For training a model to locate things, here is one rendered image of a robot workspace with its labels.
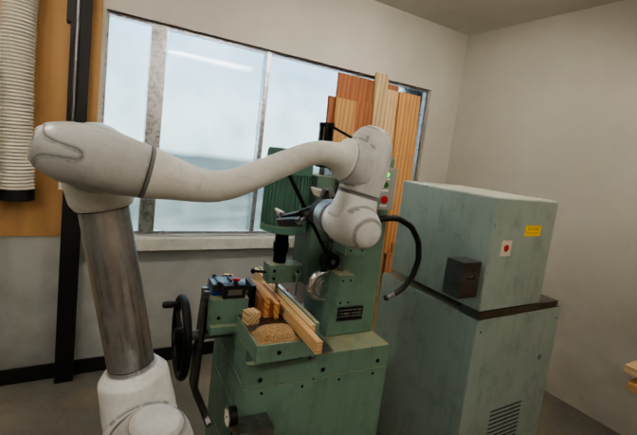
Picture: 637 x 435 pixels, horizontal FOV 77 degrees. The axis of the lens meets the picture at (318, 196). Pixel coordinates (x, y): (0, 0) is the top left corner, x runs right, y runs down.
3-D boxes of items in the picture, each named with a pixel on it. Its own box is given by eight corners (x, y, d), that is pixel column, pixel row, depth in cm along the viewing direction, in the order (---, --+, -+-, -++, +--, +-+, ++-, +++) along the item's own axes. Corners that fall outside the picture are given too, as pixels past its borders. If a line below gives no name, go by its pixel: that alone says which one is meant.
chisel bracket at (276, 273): (261, 280, 155) (263, 260, 154) (294, 280, 161) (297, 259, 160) (267, 288, 148) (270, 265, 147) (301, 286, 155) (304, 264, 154)
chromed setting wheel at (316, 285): (303, 299, 148) (307, 267, 146) (333, 298, 153) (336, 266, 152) (307, 303, 145) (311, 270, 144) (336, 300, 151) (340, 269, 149)
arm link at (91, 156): (157, 136, 70) (149, 138, 81) (34, 99, 61) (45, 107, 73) (136, 209, 69) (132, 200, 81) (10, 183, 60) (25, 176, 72)
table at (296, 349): (190, 294, 171) (191, 280, 170) (258, 290, 185) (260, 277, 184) (224, 370, 118) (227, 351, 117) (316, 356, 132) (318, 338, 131)
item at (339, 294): (323, 298, 151) (327, 267, 150) (338, 297, 155) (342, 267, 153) (335, 308, 143) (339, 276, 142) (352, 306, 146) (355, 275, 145)
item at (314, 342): (258, 290, 169) (259, 280, 168) (263, 289, 170) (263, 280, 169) (315, 354, 121) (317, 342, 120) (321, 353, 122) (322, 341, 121)
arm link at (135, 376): (109, 493, 84) (107, 428, 103) (188, 458, 92) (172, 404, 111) (36, 123, 71) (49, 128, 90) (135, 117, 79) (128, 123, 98)
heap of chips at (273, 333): (249, 331, 131) (251, 320, 130) (289, 327, 137) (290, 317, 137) (258, 344, 123) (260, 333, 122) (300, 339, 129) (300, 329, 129)
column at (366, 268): (300, 313, 174) (320, 149, 166) (344, 309, 185) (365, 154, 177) (324, 337, 155) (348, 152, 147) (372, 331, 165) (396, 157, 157)
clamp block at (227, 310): (201, 308, 151) (203, 285, 150) (236, 306, 157) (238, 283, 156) (209, 326, 138) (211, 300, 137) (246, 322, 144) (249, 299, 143)
